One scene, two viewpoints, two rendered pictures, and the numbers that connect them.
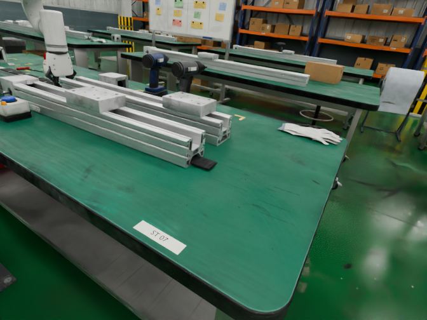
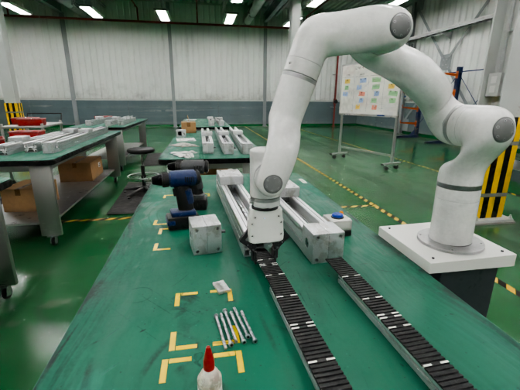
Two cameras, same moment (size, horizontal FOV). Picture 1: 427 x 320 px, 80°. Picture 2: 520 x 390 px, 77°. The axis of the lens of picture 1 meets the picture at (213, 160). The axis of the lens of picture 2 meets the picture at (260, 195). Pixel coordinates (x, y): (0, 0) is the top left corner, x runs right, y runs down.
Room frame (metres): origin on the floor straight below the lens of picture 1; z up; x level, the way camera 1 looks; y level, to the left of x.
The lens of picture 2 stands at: (1.75, 1.42, 1.25)
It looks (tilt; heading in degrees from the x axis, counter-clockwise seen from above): 16 degrees down; 231
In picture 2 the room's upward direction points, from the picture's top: straight up
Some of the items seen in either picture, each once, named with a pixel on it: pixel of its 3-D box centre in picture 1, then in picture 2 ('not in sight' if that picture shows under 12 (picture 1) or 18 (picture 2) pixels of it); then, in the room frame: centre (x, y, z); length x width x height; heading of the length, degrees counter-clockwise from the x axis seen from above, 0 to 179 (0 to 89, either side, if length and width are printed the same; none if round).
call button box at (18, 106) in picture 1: (14, 108); (334, 224); (0.83, 0.72, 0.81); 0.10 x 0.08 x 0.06; 155
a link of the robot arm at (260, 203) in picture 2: (57, 47); (264, 200); (1.20, 0.75, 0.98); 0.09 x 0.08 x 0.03; 155
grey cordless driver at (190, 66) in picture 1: (190, 87); (186, 184); (1.13, 0.14, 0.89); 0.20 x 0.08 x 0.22; 145
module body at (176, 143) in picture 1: (98, 116); (281, 201); (0.82, 0.41, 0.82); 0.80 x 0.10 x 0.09; 65
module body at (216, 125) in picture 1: (137, 105); (237, 203); (1.00, 0.33, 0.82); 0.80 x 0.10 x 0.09; 65
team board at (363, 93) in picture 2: not in sight; (367, 114); (-4.08, -2.46, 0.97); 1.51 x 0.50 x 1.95; 81
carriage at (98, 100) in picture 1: (96, 102); (281, 190); (0.82, 0.41, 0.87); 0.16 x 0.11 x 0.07; 65
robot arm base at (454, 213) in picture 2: not in sight; (453, 214); (0.67, 1.05, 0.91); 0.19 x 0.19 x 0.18
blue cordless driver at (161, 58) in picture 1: (158, 77); (173, 200); (1.27, 0.31, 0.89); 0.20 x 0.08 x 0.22; 163
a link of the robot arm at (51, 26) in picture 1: (53, 27); (265, 172); (1.20, 0.76, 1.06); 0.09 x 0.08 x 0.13; 60
